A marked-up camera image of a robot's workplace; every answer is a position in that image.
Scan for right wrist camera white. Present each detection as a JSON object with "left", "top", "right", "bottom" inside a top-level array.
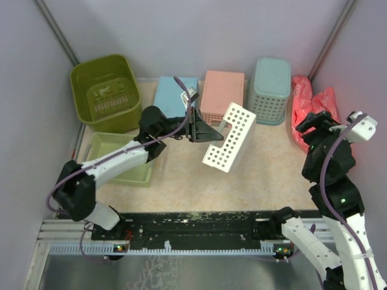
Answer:
[{"left": 329, "top": 111, "right": 378, "bottom": 143}]

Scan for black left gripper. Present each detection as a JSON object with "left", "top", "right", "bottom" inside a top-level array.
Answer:
[{"left": 156, "top": 106, "right": 223, "bottom": 143}]

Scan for aluminium frame rail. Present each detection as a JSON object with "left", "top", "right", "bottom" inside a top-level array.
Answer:
[{"left": 36, "top": 219, "right": 86, "bottom": 243}]

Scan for corner metal post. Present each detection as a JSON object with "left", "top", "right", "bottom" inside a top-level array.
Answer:
[
  {"left": 33, "top": 0, "right": 80, "bottom": 66},
  {"left": 308, "top": 0, "right": 359, "bottom": 82}
]

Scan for large teal perforated basket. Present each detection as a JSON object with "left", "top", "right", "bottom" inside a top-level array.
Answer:
[{"left": 246, "top": 57, "right": 291, "bottom": 126}]

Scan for left corner metal post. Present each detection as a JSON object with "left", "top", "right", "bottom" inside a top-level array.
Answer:
[{"left": 33, "top": 0, "right": 80, "bottom": 66}]

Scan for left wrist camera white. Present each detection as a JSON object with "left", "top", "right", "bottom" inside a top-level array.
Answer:
[{"left": 180, "top": 87, "right": 200, "bottom": 109}]

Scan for pink shallow plastic tray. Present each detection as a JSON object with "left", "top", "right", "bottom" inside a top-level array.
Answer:
[{"left": 200, "top": 70, "right": 245, "bottom": 125}]

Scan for right corner metal post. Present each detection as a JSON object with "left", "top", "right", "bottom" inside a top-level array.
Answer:
[{"left": 308, "top": 0, "right": 359, "bottom": 82}]

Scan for white slotted cable duct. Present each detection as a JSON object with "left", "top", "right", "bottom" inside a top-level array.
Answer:
[{"left": 48, "top": 243, "right": 278, "bottom": 257}]

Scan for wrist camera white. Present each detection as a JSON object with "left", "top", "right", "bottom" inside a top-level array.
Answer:
[
  {"left": 180, "top": 87, "right": 200, "bottom": 109},
  {"left": 329, "top": 111, "right": 378, "bottom": 143}
]

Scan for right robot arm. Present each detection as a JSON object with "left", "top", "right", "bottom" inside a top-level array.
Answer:
[{"left": 270, "top": 111, "right": 386, "bottom": 289}]

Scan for blue shallow plastic tray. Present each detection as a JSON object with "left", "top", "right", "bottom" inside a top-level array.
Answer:
[{"left": 154, "top": 76, "right": 186, "bottom": 118}]

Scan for white perforated tray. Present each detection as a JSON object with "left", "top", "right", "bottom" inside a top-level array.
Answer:
[{"left": 202, "top": 102, "right": 256, "bottom": 173}]

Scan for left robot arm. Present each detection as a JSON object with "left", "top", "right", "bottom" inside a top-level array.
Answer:
[{"left": 51, "top": 106, "right": 224, "bottom": 240}]

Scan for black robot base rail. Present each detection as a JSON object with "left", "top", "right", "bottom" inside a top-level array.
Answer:
[{"left": 89, "top": 211, "right": 285, "bottom": 251}]

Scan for pink patterned plastic bag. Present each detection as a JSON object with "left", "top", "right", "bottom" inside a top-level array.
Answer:
[{"left": 291, "top": 76, "right": 340, "bottom": 153}]

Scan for light green shallow tray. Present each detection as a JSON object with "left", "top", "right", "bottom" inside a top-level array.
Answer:
[{"left": 83, "top": 132, "right": 155, "bottom": 187}]

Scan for olive green plastic basket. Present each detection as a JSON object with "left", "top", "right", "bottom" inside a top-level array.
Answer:
[{"left": 70, "top": 54, "right": 142, "bottom": 134}]

